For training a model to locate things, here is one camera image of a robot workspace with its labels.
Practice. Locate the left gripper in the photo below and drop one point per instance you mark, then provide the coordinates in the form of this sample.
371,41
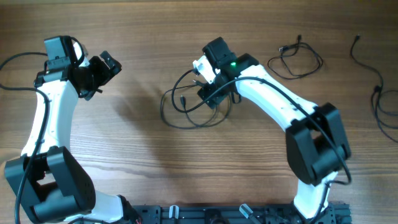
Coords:
105,74

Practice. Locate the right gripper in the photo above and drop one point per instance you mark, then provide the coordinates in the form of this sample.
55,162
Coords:
207,91

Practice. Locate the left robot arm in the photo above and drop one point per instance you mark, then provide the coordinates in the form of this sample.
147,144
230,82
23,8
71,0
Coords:
49,183

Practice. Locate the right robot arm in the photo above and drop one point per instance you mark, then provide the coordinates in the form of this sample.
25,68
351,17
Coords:
315,138

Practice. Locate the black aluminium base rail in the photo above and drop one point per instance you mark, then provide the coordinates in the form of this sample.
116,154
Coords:
339,213

